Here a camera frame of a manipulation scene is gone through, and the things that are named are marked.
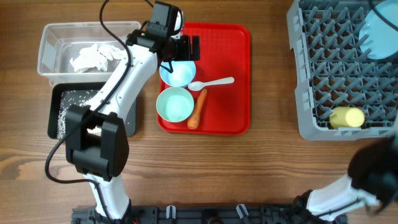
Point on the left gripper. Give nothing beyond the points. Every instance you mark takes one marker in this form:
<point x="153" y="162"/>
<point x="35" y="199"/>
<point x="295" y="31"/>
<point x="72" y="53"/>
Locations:
<point x="186" y="54"/>

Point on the light blue bowl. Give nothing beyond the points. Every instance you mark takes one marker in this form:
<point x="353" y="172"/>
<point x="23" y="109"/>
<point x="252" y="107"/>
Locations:
<point x="181" y="74"/>

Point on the white plastic spoon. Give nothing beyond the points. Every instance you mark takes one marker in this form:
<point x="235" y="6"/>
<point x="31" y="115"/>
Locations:
<point x="197" y="86"/>

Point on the mint green bowl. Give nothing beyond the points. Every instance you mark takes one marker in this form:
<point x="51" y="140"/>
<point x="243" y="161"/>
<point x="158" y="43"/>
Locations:
<point x="175" y="104"/>

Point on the white tissue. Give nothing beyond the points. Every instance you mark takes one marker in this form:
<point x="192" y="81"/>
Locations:
<point x="97" y="57"/>

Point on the white rice grains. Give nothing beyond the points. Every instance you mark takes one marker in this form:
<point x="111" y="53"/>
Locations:
<point x="68" y="98"/>

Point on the yellow plastic cup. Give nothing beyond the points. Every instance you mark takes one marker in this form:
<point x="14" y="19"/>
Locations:
<point x="347" y="117"/>

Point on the large light blue plate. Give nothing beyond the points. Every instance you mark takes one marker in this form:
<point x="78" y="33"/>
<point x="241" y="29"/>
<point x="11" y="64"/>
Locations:
<point x="382" y="38"/>

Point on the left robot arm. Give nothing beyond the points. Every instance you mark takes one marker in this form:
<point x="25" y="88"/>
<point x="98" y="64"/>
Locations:
<point x="95" y="134"/>

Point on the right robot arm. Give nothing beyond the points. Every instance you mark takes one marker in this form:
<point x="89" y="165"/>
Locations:
<point x="370" y="182"/>

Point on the grey dishwasher rack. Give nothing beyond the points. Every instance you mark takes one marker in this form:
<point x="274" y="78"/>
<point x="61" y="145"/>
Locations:
<point x="332" y="71"/>

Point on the red serving tray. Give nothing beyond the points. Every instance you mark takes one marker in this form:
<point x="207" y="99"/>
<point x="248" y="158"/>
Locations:
<point x="225" y="51"/>

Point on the clear plastic bin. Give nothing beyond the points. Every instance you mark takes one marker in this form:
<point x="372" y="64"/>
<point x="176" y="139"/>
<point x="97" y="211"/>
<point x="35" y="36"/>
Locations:
<point x="62" y="41"/>

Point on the orange carrot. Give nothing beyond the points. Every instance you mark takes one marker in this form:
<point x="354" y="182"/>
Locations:
<point x="194" y="121"/>

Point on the black rectangular tray bin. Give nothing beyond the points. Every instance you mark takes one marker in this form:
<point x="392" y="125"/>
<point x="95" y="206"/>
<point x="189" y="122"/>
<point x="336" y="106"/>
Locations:
<point x="55" y="102"/>

